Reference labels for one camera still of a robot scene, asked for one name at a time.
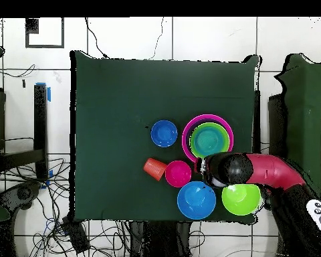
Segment red small bowl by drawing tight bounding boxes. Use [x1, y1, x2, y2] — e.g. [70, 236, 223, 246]
[165, 160, 193, 188]

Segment turquoise bowl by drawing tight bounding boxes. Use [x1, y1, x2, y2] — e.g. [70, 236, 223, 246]
[195, 126, 223, 156]

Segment pink large bowl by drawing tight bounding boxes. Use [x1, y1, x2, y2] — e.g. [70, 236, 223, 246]
[181, 113, 234, 163]

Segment purple shallow bowl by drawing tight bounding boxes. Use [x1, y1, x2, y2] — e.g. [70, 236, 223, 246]
[185, 118, 232, 160]

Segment blue large bowl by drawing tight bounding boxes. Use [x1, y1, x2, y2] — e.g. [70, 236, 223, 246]
[177, 181, 217, 221]

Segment lime green large bowl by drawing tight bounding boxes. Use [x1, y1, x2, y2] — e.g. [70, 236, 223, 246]
[189, 122, 230, 159]
[221, 183, 261, 216]

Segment orange cup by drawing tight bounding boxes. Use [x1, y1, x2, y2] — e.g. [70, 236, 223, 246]
[142, 157, 169, 182]

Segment dark blue small bowl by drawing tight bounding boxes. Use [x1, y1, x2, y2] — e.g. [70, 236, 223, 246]
[150, 119, 179, 149]

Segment dark green table cloth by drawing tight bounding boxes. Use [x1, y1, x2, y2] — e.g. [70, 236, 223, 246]
[70, 50, 261, 224]

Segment black floor box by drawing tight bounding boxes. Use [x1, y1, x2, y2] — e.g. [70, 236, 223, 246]
[62, 216, 91, 254]

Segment blue tape strip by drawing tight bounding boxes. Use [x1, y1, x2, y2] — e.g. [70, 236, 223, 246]
[35, 82, 52, 102]

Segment black stand base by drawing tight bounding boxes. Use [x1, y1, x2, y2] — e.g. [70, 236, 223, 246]
[0, 181, 41, 211]

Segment thin black floor cable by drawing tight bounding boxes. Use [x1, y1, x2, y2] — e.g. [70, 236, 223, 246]
[84, 17, 110, 59]
[148, 17, 165, 60]

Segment black post stand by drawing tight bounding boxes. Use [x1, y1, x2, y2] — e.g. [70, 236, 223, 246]
[0, 84, 49, 180]

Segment tangled floor cables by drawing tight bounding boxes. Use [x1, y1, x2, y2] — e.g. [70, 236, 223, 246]
[0, 157, 132, 257]

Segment black square floor frame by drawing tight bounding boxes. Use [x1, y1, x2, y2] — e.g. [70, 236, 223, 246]
[25, 17, 65, 49]

